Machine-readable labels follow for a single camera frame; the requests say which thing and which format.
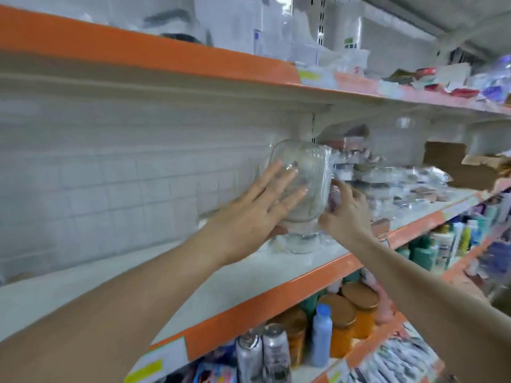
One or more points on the soap dishes shelf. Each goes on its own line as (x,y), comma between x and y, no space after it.
(172,28)

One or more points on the person's right hand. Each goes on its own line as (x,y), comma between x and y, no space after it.
(350,223)

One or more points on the clear acrylic tray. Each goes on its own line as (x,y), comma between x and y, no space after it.
(287,48)

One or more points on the white plastic bag red print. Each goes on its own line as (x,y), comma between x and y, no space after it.
(343,59)

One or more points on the brown paper package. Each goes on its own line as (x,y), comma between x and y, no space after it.
(403,75)

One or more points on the small white carton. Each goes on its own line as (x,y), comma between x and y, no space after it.
(451,74)

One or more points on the person's left hand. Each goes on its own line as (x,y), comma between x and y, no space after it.
(243,223)

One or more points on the yellow shelf price label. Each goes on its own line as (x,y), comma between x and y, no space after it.
(337,372)
(391,87)
(156,361)
(315,75)

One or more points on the brown cardboard box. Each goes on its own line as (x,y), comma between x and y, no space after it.
(463,163)

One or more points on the pile of soap dishes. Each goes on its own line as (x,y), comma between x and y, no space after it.
(383,183)

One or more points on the person's left forearm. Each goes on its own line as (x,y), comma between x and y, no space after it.
(104,323)

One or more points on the row of assorted bottles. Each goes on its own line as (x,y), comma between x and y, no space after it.
(487,215)

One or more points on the white cap bottle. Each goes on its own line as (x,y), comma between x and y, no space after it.
(443,245)

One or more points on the clear bottle blue cap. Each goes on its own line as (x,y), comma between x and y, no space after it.
(495,79)

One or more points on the person's right forearm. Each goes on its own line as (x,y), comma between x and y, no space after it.
(439,315)

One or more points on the orange metal store shelving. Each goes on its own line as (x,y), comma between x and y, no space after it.
(120,48)

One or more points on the blue plastic bottle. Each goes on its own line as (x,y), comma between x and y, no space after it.
(321,335)

